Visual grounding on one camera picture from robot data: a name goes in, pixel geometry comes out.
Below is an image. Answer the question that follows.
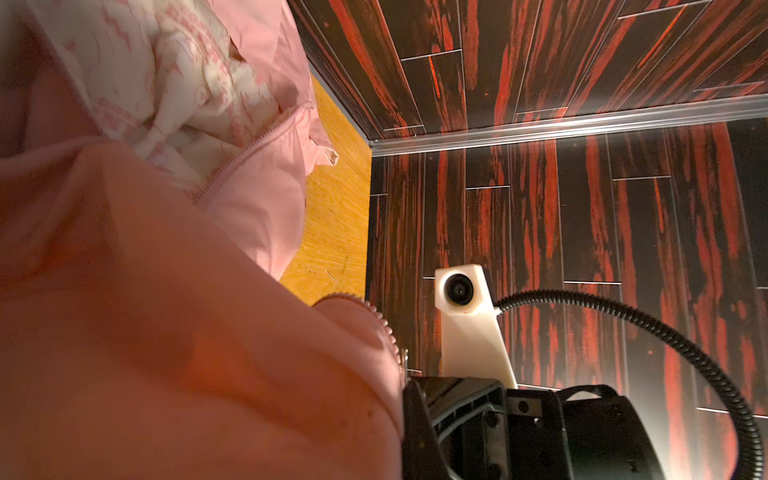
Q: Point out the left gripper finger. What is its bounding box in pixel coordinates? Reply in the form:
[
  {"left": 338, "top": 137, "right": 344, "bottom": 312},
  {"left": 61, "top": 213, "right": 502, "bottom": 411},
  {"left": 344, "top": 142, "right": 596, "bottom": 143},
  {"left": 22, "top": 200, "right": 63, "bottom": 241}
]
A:
[{"left": 401, "top": 379, "right": 462, "bottom": 479}]

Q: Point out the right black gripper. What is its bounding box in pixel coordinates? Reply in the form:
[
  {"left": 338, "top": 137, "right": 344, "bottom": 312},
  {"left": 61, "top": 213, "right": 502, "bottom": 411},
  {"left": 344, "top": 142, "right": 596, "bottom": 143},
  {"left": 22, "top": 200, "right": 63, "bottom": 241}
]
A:
[{"left": 420, "top": 377, "right": 664, "bottom": 479}]

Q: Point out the pink zip jacket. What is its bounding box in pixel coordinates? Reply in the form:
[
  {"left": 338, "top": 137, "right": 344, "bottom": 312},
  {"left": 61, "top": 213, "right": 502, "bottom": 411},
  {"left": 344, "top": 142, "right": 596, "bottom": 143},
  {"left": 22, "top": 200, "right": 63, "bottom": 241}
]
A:
[{"left": 1, "top": 1, "right": 404, "bottom": 479}]

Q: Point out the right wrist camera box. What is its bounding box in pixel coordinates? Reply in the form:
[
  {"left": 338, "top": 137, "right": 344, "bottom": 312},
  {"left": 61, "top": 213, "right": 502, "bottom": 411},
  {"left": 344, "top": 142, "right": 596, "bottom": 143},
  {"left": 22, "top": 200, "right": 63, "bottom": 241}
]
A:
[{"left": 434, "top": 264, "right": 518, "bottom": 389}]

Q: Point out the black corrugated right cable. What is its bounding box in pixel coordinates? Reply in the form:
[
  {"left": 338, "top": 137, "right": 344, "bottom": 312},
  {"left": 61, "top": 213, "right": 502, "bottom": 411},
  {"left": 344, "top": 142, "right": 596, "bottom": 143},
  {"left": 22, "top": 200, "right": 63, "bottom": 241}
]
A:
[{"left": 494, "top": 289, "right": 765, "bottom": 480}]

